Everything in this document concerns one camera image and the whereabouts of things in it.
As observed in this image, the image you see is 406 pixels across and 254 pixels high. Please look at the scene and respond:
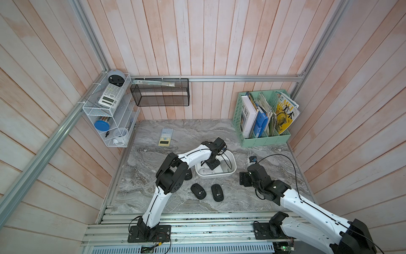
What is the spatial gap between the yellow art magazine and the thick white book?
0.16m

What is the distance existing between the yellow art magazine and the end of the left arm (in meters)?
0.43

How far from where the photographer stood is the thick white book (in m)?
0.92

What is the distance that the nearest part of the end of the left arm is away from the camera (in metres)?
0.73
